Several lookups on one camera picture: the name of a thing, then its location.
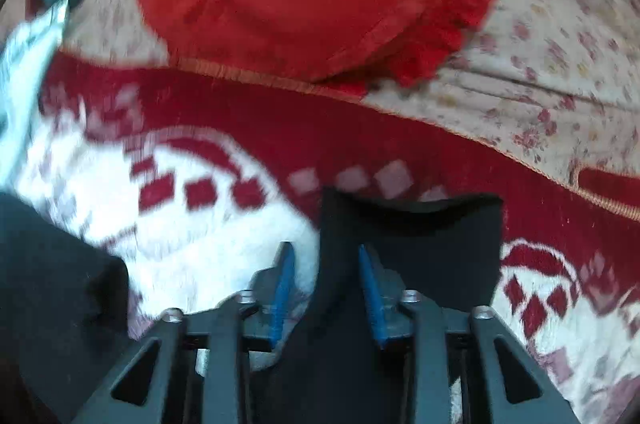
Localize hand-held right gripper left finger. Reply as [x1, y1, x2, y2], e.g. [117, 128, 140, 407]
[70, 241, 297, 424]

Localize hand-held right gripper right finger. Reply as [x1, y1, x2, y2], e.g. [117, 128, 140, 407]
[358, 244, 576, 424]

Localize black pants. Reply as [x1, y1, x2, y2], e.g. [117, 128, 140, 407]
[0, 187, 504, 424]

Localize red and white patterned blanket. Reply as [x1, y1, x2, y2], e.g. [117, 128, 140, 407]
[10, 49, 640, 424]

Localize floral bed sheet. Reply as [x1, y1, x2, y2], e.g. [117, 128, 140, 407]
[30, 0, 640, 185]

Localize white patterned cloth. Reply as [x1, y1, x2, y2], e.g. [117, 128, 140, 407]
[0, 0, 71, 185]

